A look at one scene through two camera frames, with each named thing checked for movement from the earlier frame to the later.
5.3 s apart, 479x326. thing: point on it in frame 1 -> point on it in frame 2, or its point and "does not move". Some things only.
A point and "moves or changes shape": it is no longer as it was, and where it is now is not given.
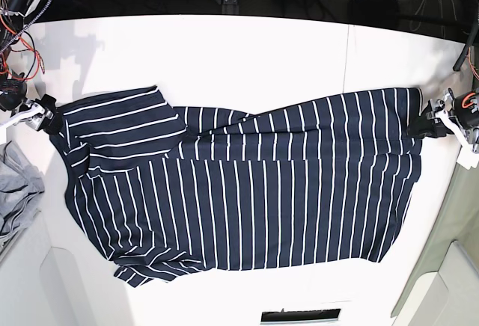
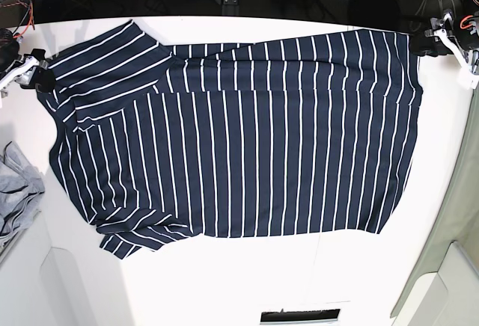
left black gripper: (52, 125) -> (43, 78)
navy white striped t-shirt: (172, 191) moves or changes shape
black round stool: (373, 5) does not move
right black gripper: (428, 124) -> (421, 45)
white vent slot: (308, 315) does not move
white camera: (30, 112) -> (21, 74)
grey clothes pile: (22, 186) does not move
